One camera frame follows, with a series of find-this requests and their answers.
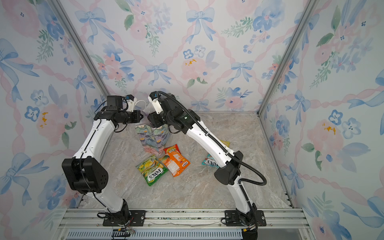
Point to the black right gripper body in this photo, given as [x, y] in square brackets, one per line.
[161, 121]

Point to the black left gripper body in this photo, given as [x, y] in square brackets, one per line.
[131, 117]

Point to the floral paper gift bag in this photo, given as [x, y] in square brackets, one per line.
[153, 139]

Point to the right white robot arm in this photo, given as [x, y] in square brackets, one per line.
[229, 162]

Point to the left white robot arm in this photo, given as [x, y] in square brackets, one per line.
[86, 175]

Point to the teal Fox's candy bag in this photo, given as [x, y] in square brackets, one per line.
[210, 161]

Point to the green Fox's candy bag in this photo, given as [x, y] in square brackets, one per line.
[152, 170]

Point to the orange snack packet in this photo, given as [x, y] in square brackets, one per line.
[174, 161]

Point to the yellow snack packet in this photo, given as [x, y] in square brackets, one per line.
[226, 143]

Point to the back aluminium floor rail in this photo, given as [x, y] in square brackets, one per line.
[227, 112]

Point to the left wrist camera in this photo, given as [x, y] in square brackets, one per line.
[121, 103]

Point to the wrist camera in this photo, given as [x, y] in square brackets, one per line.
[121, 103]
[163, 103]

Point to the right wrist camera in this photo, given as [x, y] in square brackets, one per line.
[163, 103]

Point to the left corner aluminium post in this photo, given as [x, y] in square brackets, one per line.
[68, 26]

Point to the corner aluminium post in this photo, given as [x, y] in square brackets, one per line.
[291, 47]
[68, 26]

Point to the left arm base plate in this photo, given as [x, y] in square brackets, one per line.
[132, 218]

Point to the front aluminium base frame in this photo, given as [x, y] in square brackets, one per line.
[185, 224]

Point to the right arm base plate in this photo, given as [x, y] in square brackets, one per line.
[234, 218]

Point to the right corner aluminium post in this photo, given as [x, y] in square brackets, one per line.
[291, 47]

